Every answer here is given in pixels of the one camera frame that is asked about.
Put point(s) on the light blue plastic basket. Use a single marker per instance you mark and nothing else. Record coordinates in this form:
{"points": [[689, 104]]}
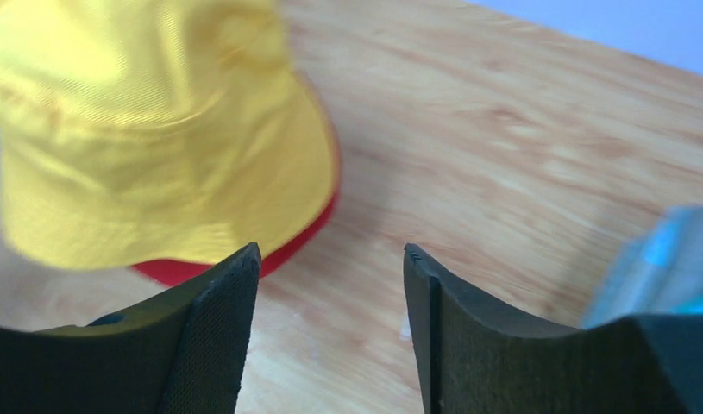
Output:
{"points": [[660, 272]]}

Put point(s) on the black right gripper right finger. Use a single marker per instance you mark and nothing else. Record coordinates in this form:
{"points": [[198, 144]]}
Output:
{"points": [[478, 354]]}

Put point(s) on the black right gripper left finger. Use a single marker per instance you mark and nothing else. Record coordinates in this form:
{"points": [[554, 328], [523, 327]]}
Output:
{"points": [[180, 351]]}

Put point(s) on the yellow bucket hat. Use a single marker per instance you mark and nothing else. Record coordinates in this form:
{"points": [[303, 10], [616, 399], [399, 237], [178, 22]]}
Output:
{"points": [[133, 131]]}

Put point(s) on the red bucket hat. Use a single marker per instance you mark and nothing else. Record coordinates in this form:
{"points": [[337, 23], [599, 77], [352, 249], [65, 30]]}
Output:
{"points": [[171, 272]]}

